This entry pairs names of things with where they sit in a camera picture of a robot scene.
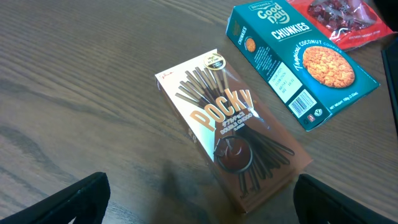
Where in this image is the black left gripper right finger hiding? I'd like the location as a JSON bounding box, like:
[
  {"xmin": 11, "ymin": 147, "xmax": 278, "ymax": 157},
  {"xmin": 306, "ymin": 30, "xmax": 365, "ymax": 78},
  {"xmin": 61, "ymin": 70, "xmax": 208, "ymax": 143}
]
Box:
[{"xmin": 293, "ymin": 174, "xmax": 397, "ymax": 224}]

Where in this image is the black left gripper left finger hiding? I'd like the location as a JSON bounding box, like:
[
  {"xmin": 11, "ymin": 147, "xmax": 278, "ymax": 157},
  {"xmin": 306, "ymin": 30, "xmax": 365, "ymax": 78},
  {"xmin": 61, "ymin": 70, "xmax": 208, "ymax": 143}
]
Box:
[{"xmin": 1, "ymin": 172, "xmax": 111, "ymax": 224}]

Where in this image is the brown Pocky box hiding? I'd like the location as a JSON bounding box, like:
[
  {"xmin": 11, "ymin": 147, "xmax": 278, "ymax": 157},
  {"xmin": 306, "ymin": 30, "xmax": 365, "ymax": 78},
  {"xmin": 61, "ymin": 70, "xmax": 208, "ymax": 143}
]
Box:
[{"xmin": 155, "ymin": 49, "xmax": 311, "ymax": 213}]

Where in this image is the teal Chunkies cookie box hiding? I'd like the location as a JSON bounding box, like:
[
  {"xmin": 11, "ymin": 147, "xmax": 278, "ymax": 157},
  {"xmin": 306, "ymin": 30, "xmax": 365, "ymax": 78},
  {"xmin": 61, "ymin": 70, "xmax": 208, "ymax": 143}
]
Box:
[{"xmin": 226, "ymin": 0, "xmax": 379, "ymax": 131}]

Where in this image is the red Hacks candy bag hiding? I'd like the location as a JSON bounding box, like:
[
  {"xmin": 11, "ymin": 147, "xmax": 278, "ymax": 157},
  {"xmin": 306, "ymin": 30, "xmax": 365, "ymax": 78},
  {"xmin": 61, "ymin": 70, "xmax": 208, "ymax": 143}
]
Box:
[{"xmin": 289, "ymin": 0, "xmax": 394, "ymax": 50}]

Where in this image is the black open gift box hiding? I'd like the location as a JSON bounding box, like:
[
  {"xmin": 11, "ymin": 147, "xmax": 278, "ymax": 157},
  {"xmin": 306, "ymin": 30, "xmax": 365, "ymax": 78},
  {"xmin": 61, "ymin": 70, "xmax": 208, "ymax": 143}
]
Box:
[{"xmin": 381, "ymin": 39, "xmax": 397, "ymax": 129}]

